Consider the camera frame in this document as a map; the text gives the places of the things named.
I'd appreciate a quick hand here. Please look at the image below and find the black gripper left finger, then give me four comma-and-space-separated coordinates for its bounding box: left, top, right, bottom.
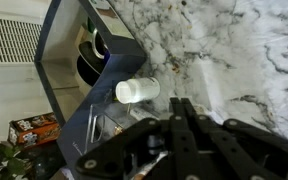
74, 97, 199, 180

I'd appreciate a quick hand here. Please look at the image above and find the silver rimmed round dish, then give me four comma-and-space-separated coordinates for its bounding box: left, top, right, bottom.
89, 27, 111, 62

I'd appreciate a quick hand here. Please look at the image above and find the black round dish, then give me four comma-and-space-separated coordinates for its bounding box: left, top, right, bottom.
76, 39, 109, 88

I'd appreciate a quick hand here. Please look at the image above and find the white wall vent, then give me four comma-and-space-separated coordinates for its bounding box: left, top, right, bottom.
0, 15, 44, 65

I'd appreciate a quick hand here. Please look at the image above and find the orange snack box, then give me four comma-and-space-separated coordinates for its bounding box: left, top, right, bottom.
7, 112, 62, 148

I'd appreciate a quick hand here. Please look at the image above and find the green potted plant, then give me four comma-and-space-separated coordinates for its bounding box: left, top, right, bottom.
0, 141, 66, 180

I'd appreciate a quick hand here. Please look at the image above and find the clear container with flower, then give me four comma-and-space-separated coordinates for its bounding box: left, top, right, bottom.
85, 102, 134, 148

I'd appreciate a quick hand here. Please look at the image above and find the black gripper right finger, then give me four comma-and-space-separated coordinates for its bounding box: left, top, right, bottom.
183, 97, 288, 180

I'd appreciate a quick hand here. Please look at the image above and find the small white plastic bottle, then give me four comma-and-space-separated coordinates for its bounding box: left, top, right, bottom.
115, 76, 161, 105

